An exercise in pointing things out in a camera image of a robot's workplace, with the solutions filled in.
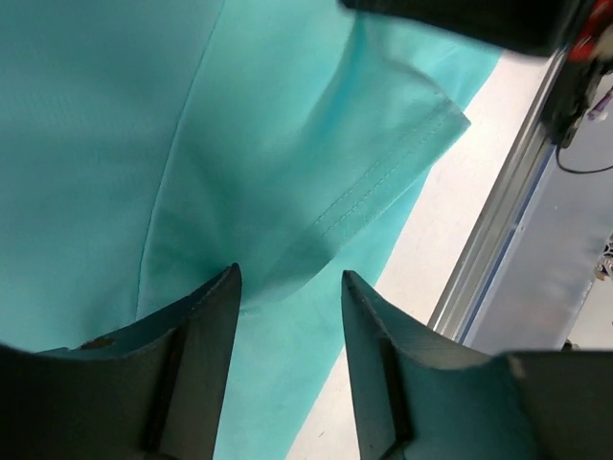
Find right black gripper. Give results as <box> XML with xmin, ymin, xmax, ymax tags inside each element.
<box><xmin>342</xmin><ymin>0</ymin><xmax>582</xmax><ymax>56</ymax></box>

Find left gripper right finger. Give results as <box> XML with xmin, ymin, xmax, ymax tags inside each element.
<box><xmin>342</xmin><ymin>271</ymin><xmax>612</xmax><ymax>459</ymax></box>

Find teal green t-shirt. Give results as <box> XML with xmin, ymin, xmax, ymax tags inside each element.
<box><xmin>1</xmin><ymin>1</ymin><xmax>500</xmax><ymax>459</ymax></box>

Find aluminium front rail frame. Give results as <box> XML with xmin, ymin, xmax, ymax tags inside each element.
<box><xmin>428</xmin><ymin>47</ymin><xmax>613</xmax><ymax>354</ymax></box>

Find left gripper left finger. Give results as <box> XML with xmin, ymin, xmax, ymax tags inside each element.
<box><xmin>1</xmin><ymin>264</ymin><xmax>242</xmax><ymax>459</ymax></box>

